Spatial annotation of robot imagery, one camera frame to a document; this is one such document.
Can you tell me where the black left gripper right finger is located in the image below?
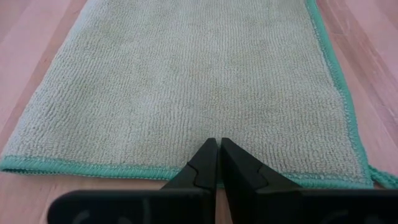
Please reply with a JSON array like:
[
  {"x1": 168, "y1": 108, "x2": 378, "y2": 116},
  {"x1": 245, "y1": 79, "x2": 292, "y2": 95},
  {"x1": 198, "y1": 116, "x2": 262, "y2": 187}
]
[{"x1": 220, "y1": 138, "x2": 398, "y2": 224}]

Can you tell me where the pale green microfiber towel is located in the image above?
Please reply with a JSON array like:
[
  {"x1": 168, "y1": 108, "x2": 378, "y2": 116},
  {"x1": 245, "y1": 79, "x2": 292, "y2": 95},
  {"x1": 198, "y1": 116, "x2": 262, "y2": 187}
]
[{"x1": 0, "y1": 0, "x2": 398, "y2": 190}]

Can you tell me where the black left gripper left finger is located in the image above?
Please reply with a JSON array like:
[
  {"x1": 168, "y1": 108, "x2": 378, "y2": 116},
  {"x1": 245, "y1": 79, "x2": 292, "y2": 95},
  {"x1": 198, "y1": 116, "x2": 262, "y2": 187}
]
[{"x1": 46, "y1": 138, "x2": 218, "y2": 224}]

